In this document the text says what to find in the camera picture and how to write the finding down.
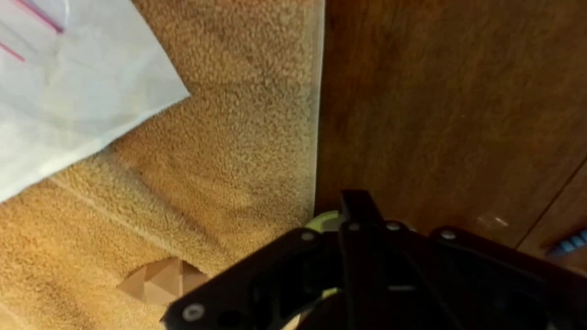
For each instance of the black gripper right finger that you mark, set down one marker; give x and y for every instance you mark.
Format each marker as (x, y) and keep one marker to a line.
(441, 280)

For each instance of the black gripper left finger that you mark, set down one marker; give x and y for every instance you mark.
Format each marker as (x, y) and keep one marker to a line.
(276, 280)

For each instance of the yellow green tennis ball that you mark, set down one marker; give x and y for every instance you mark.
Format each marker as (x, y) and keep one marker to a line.
(323, 220)

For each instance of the light wooden block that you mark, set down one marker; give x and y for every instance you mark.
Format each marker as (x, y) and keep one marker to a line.
(162, 280)

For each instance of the orange towel with objects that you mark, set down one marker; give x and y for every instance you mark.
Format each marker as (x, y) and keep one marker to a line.
(232, 152)

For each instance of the white cloth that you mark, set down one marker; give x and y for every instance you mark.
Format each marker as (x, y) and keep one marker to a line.
(74, 84)

